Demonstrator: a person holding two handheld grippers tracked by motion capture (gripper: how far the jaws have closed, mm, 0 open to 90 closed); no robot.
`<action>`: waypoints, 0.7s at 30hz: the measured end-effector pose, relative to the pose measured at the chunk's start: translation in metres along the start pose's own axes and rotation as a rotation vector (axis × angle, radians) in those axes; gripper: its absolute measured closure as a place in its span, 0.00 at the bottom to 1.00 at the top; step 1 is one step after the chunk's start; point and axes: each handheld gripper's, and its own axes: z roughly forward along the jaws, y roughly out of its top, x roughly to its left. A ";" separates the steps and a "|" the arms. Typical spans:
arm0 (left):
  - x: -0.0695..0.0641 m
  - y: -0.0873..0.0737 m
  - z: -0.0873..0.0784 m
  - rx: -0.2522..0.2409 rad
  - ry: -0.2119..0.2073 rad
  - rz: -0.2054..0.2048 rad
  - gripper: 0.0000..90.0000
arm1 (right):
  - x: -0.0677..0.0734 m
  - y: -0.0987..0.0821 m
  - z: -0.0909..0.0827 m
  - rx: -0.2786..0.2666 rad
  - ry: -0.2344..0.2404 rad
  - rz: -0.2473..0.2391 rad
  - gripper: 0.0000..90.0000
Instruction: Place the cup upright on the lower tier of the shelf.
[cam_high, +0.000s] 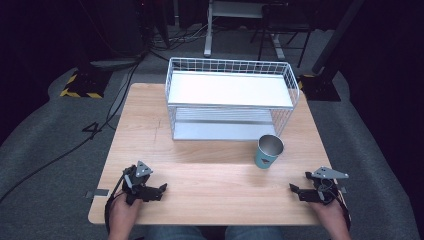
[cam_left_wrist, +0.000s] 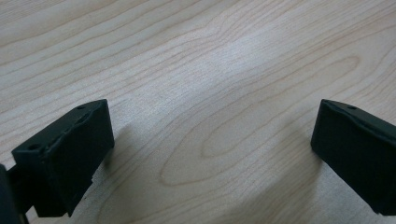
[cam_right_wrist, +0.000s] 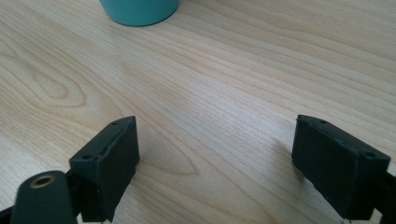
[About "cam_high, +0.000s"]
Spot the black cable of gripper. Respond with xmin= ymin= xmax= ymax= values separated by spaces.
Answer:
xmin=333 ymin=186 xmax=352 ymax=232
xmin=104 ymin=174 xmax=129 ymax=234

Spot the black yellow striped stand base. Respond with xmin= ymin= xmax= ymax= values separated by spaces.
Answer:
xmin=297 ymin=73 xmax=342 ymax=102
xmin=59 ymin=66 xmax=114 ymax=100

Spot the white wire shelf rack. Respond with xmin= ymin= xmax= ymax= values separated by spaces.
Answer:
xmin=164 ymin=56 xmax=301 ymax=142

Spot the long black floor cable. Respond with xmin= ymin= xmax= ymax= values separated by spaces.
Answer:
xmin=0 ymin=56 xmax=145 ymax=204

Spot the slanted dark stand pole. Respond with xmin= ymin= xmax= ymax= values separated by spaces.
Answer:
xmin=311 ymin=0 xmax=366 ymax=76

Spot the bundle of floor cables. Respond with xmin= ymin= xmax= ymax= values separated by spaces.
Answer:
xmin=146 ymin=23 xmax=214 ymax=63

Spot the grey tape strip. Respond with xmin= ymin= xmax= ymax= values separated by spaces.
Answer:
xmin=85 ymin=188 xmax=110 ymax=200

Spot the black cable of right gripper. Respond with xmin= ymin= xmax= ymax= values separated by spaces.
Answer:
xmin=333 ymin=186 xmax=352 ymax=232

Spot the teal cup with metal inside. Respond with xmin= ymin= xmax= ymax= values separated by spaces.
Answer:
xmin=254 ymin=134 xmax=285 ymax=170

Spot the person's left hand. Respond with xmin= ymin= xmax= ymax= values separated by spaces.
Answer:
xmin=108 ymin=194 xmax=144 ymax=232

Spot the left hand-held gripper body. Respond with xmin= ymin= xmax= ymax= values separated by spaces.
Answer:
xmin=121 ymin=160 xmax=164 ymax=205

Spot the person's right hand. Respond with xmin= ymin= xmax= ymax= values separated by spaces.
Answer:
xmin=308 ymin=197 xmax=348 ymax=232

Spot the white metal desk frame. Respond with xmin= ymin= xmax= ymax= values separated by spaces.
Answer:
xmin=203 ymin=0 xmax=287 ymax=62

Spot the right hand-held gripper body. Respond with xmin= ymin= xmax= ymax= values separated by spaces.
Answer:
xmin=304 ymin=166 xmax=350 ymax=206

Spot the black metal chair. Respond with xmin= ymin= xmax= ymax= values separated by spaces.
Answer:
xmin=249 ymin=2 xmax=316 ymax=69

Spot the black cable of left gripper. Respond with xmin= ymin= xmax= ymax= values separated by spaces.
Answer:
xmin=104 ymin=174 xmax=129 ymax=234

